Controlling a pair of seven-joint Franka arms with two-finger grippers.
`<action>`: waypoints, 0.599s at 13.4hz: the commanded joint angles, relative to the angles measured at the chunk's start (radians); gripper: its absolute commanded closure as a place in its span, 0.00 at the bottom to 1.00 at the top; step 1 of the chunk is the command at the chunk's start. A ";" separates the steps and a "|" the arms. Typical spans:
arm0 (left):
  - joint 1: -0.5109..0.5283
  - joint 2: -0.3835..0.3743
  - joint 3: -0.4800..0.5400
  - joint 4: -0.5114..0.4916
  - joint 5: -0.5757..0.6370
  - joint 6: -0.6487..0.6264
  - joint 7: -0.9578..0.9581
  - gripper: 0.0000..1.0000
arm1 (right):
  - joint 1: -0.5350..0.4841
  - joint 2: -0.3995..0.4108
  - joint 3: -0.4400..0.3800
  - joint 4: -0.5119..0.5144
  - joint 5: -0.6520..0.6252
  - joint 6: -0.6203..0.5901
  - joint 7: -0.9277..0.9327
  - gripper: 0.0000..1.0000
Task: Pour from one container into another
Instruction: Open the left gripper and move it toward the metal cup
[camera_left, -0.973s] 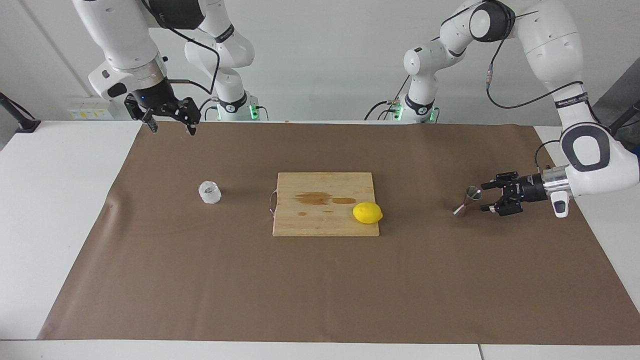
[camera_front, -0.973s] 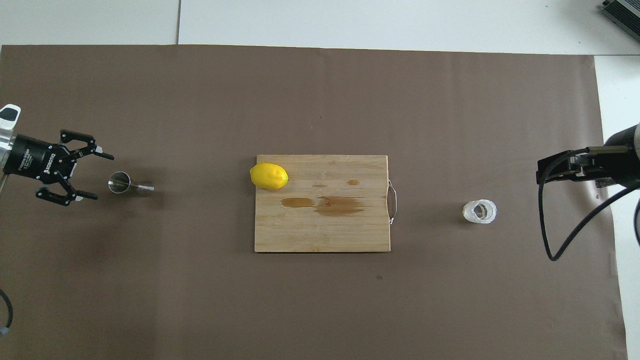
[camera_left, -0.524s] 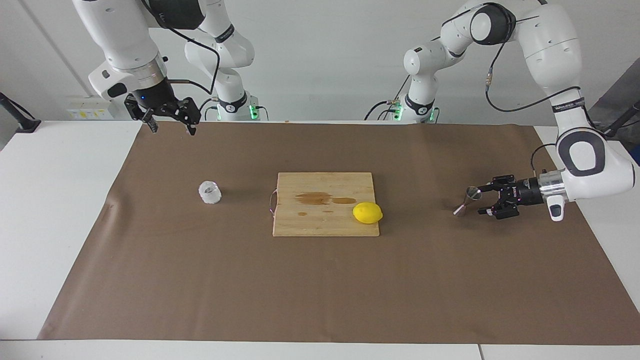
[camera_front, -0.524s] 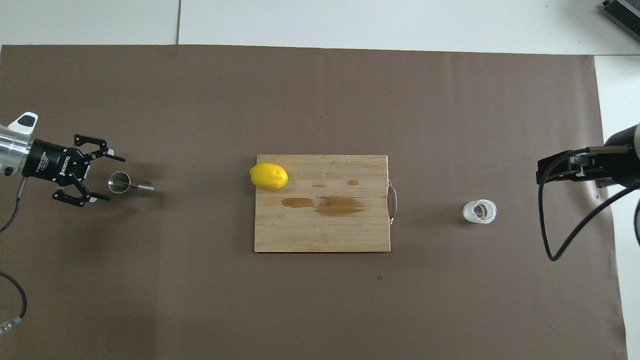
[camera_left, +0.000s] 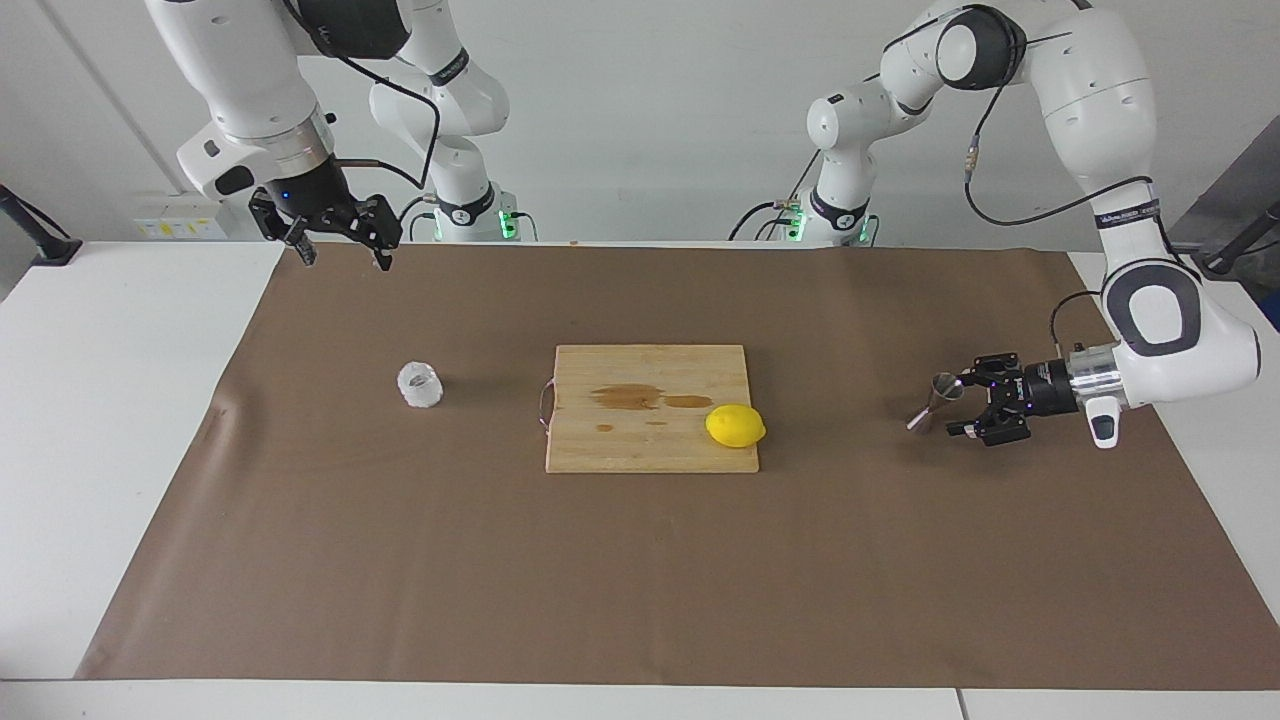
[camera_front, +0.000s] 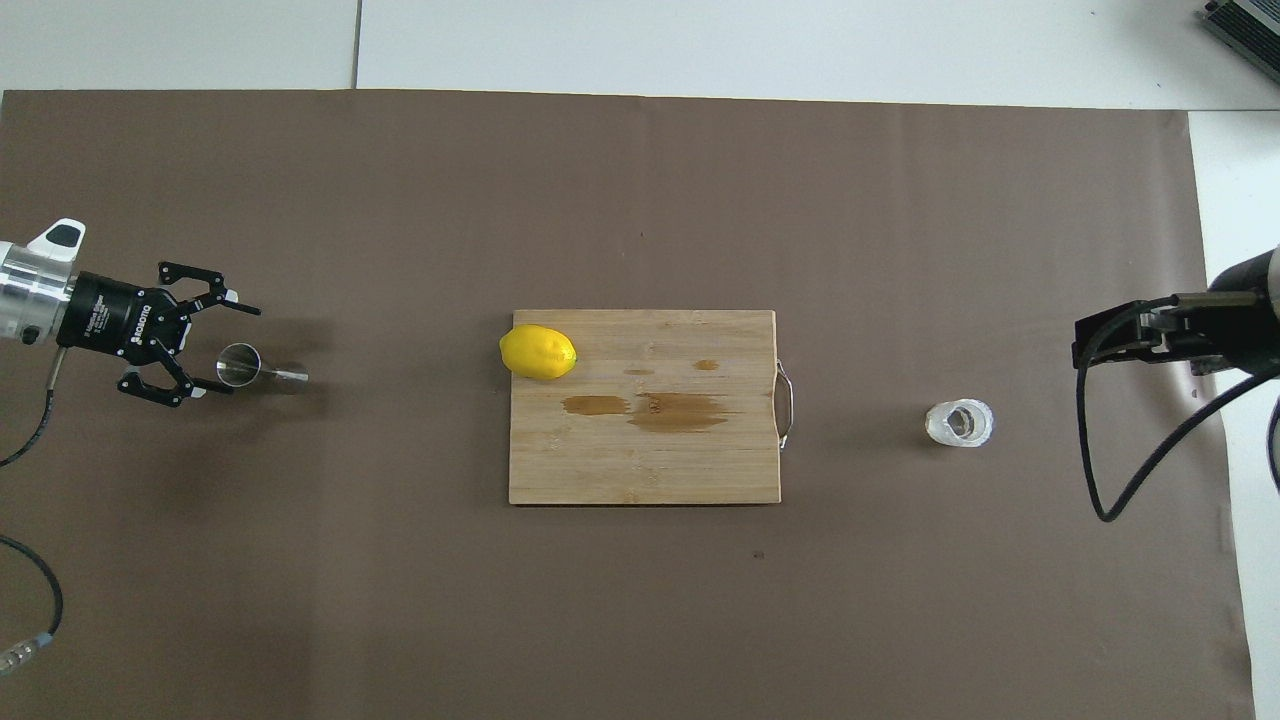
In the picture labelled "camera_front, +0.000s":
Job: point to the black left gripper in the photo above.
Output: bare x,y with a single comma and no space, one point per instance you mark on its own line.
110,315

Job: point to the grey ribbed metal device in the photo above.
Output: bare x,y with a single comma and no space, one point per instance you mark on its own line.
1250,20

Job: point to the steel cocktail jigger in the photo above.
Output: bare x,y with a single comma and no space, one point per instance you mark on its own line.
240,365

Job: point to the brown table mat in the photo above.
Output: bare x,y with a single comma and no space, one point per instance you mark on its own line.
600,200

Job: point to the wooden cutting board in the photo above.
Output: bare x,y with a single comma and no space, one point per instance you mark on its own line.
640,460

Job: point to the clear textured glass cup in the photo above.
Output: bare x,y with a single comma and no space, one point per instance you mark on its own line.
940,425

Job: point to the yellow lemon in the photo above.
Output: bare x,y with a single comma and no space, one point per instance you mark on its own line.
538,352

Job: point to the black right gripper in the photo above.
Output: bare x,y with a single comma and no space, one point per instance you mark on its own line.
1245,330

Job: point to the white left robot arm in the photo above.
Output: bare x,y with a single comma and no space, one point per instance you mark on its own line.
30,285

